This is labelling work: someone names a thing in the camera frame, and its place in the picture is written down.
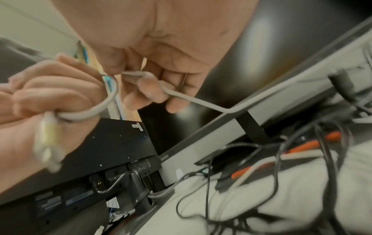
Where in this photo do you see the thin white green-tipped cable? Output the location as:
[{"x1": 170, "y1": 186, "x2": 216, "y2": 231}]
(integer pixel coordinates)
[{"x1": 0, "y1": 60, "x2": 335, "y2": 173}]

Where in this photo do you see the person's right hand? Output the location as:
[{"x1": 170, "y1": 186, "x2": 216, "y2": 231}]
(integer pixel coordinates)
[{"x1": 50, "y1": 0, "x2": 259, "y2": 114}]

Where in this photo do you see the black monitor power cable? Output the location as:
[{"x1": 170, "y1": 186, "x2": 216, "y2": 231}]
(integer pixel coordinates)
[{"x1": 90, "y1": 171, "x2": 131, "y2": 194}]

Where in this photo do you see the black red-striped monitor stand base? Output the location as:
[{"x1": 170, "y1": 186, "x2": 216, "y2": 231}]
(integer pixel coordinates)
[{"x1": 195, "y1": 130, "x2": 349, "y2": 191}]

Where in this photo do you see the black computer monitor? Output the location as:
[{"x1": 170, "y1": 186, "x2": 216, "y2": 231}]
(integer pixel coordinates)
[{"x1": 136, "y1": 0, "x2": 372, "y2": 184}]

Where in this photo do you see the person's left hand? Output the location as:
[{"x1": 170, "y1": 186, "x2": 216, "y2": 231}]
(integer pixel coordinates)
[{"x1": 0, "y1": 53, "x2": 114, "y2": 193}]

